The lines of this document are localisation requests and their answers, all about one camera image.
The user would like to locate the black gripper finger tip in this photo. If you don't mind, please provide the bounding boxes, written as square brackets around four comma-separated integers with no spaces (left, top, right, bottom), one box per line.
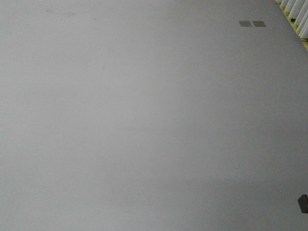
[297,194,308,213]

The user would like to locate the grey floor plate right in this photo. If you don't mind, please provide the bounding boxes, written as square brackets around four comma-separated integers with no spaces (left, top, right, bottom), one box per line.
[253,21,266,27]

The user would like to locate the grey floor plate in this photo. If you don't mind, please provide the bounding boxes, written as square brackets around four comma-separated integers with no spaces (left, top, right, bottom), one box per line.
[253,21,266,27]
[239,20,252,27]

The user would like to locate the grey floor plate left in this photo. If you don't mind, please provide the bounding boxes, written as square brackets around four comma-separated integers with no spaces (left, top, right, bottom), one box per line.
[239,20,252,27]

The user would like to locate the white slatted barrier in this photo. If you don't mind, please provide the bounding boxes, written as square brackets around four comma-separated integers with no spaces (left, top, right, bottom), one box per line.
[276,0,308,41]

